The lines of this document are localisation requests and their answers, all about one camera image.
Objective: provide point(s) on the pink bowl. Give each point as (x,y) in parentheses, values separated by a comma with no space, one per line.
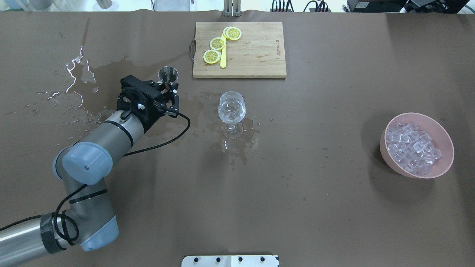
(442,140)

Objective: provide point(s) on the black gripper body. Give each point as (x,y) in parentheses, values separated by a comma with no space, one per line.
(151,119)

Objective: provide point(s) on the aluminium frame post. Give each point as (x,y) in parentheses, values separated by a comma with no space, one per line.
(232,8)

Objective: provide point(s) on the steel jigger cup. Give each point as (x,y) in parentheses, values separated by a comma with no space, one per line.
(167,76)

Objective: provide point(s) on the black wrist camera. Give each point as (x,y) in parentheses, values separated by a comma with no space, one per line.
(134,92)

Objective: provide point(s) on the clear wine glass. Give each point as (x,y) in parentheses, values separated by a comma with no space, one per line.
(231,111)

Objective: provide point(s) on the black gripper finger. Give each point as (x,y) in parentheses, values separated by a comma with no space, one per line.
(154,88)
(171,106)

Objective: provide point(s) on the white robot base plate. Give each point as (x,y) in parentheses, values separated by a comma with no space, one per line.
(231,261)

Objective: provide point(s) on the wooden cutting board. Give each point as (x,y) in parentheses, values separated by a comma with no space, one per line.
(259,53)

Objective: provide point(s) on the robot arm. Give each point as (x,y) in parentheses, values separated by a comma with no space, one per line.
(85,216)

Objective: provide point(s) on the yellow plastic knife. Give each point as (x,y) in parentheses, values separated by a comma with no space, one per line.
(223,59)

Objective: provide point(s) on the lemon slice middle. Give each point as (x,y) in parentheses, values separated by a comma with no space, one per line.
(218,43)

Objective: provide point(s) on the clear ice cubes pile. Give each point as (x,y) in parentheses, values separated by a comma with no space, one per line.
(412,148)

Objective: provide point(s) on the lemon slice lower left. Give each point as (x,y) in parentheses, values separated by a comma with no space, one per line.
(211,56)

